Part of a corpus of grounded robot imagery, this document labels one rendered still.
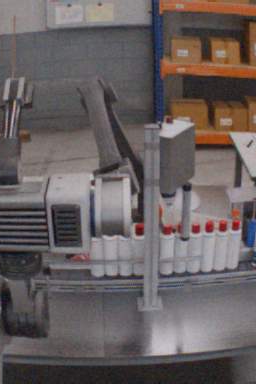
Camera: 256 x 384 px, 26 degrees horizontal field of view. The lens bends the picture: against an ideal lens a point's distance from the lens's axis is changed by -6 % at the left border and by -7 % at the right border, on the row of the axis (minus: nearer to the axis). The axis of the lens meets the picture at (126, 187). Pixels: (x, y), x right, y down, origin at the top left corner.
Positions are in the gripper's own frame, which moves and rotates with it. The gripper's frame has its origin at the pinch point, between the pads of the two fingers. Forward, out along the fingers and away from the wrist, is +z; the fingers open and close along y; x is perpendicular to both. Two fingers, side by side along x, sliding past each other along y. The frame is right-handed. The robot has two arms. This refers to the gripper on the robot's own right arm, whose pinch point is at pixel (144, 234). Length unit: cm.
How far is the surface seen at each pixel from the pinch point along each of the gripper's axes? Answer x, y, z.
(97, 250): 8.6, 17.3, 1.6
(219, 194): -61, -40, 13
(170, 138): 24, -6, -46
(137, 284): 11.0, 3.1, 15.6
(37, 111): -434, 96, 83
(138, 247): 8.2, 2.7, 0.8
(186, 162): 15.6, -12.3, -34.4
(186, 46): -354, -62, -8
